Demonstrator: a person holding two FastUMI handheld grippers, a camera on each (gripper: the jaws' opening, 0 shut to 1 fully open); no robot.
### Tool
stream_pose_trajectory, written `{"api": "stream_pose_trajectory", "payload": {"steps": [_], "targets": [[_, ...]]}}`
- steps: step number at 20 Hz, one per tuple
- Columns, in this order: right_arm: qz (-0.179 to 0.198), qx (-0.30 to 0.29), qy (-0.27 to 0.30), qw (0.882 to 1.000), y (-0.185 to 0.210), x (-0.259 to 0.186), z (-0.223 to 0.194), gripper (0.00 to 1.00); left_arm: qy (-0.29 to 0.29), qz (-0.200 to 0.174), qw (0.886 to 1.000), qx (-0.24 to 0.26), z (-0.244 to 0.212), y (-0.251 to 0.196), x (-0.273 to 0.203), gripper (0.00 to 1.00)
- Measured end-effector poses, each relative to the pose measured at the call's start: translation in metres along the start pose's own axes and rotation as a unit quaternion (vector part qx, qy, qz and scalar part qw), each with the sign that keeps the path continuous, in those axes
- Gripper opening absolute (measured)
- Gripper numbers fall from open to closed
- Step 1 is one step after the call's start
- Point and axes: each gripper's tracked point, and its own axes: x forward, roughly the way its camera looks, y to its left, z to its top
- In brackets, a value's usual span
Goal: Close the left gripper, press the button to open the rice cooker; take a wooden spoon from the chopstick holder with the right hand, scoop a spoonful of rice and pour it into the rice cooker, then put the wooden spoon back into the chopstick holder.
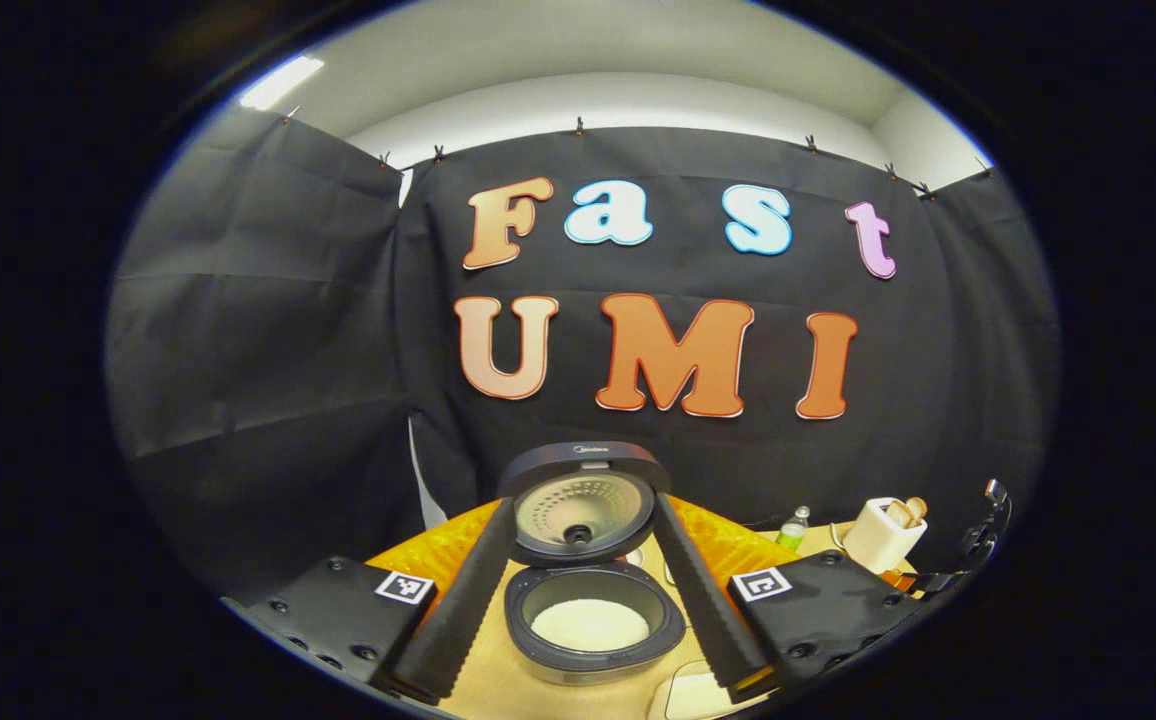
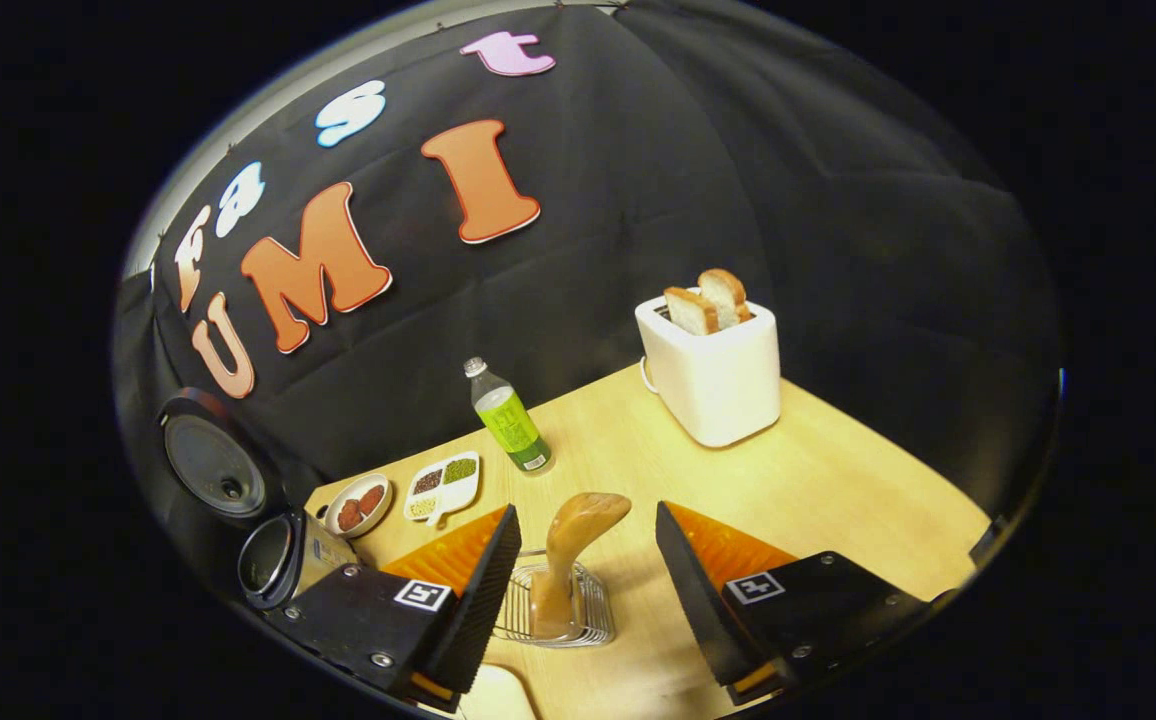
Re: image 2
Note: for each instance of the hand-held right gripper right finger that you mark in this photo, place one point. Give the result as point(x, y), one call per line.
point(703, 610)

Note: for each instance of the black table edge clamp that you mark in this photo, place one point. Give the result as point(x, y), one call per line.
point(986, 542)

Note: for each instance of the wooden spoon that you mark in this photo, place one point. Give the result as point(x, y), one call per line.
point(578, 525)

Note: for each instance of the round dish of red beans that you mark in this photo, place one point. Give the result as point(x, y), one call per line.
point(358, 505)

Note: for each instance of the white divided bean dish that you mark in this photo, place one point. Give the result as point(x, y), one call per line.
point(443, 485)

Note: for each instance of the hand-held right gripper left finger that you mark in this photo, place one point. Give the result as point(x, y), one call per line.
point(478, 620)

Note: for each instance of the black backdrop cloth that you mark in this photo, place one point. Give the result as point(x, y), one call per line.
point(688, 180)

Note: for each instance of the white toaster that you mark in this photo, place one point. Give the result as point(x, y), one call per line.
point(718, 380)

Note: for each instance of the toasted bread slice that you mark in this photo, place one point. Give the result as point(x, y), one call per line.
point(728, 295)
point(690, 312)

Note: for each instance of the green label plastic bottle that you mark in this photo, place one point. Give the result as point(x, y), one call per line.
point(510, 420)

